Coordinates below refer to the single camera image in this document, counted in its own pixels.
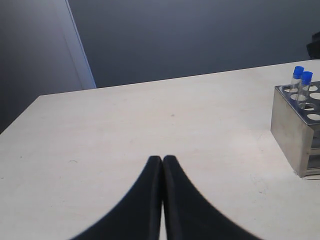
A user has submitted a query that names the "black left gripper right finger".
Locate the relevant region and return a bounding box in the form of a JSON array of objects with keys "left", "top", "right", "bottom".
[{"left": 162, "top": 155, "right": 258, "bottom": 240}]

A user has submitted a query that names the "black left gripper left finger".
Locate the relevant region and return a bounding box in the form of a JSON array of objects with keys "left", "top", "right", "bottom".
[{"left": 74, "top": 156, "right": 163, "bottom": 240}]

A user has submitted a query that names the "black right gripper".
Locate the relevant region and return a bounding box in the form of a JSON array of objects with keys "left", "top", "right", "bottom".
[{"left": 306, "top": 32, "right": 320, "bottom": 59}]

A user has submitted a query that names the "blue capped test tube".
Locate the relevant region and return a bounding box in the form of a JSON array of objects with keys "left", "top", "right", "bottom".
[
  {"left": 289, "top": 66, "right": 305, "bottom": 93},
  {"left": 296, "top": 71, "right": 313, "bottom": 109}
]

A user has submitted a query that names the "stainless steel test tube rack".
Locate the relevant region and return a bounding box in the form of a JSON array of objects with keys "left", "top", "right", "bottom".
[{"left": 270, "top": 81, "right": 320, "bottom": 178}]

